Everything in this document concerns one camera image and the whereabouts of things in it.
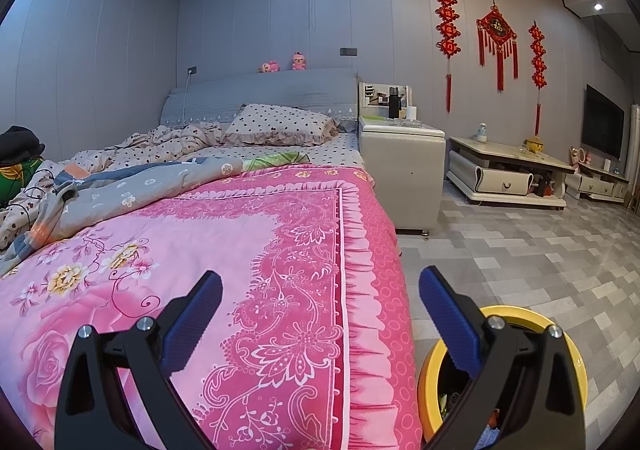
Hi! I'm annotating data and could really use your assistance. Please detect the black flat television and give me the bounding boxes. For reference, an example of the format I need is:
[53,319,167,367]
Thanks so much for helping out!
[581,84,626,161]

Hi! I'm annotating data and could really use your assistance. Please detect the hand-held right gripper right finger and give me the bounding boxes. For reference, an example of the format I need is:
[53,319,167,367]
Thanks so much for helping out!
[418,265,586,450]

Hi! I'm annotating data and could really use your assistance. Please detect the polka dot duvet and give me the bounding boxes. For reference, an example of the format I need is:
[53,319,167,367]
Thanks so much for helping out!
[0,123,231,251]

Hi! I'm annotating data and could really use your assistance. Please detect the dotted white fitted sheet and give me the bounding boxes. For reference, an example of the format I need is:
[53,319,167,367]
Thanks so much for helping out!
[307,133,363,166]

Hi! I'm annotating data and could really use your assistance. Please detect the grey upholstered headboard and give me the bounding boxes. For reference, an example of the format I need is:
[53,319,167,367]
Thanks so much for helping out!
[159,68,360,131]

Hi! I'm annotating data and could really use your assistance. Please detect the pink floral bedsheet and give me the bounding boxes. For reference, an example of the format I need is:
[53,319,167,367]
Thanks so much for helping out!
[0,164,423,450]

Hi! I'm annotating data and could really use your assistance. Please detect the low white tv stand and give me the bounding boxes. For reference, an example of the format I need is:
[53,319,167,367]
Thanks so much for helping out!
[445,136,576,211]

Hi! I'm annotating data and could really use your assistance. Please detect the long red knot hanging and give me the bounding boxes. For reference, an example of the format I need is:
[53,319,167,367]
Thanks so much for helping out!
[529,20,548,137]
[432,0,462,113]

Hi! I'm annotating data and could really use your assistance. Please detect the polka dot pillow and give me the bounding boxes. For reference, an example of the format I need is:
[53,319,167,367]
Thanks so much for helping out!
[222,103,340,147]

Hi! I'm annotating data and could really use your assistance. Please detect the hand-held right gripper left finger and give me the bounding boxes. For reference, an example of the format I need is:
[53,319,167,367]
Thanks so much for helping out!
[54,270,223,450]

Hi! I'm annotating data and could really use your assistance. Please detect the black folded clothes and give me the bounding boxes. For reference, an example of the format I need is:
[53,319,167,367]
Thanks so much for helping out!
[0,125,46,166]

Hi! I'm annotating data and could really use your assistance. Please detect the green patterned bag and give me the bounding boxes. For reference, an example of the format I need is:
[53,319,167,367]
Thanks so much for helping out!
[0,157,46,206]

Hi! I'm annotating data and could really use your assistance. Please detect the white leather nightstand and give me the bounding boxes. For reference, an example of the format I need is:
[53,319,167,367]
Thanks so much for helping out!
[359,117,447,236]

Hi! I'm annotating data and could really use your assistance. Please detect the yellow rimmed black trash bin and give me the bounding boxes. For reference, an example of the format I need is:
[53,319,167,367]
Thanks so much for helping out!
[416,304,588,443]

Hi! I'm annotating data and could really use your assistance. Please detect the grey floral quilt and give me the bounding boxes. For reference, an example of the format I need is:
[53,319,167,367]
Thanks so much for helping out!
[0,155,246,278]

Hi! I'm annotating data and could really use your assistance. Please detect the green leaf print cloth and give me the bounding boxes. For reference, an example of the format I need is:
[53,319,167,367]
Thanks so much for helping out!
[245,151,311,171]

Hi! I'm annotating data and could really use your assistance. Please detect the diamond red knot hanging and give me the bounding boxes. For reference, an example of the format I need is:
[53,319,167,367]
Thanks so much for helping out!
[476,0,519,92]

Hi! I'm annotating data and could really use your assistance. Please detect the white television stand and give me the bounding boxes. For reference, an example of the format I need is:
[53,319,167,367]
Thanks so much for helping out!
[565,161,632,205]

